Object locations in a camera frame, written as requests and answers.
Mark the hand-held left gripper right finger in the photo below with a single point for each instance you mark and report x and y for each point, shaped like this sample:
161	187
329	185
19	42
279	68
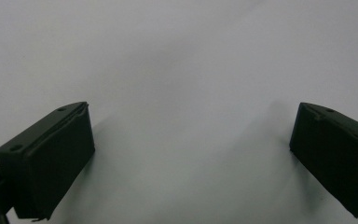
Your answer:
338	155

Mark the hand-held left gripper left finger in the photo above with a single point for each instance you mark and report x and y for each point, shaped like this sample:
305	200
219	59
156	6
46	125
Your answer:
52	155

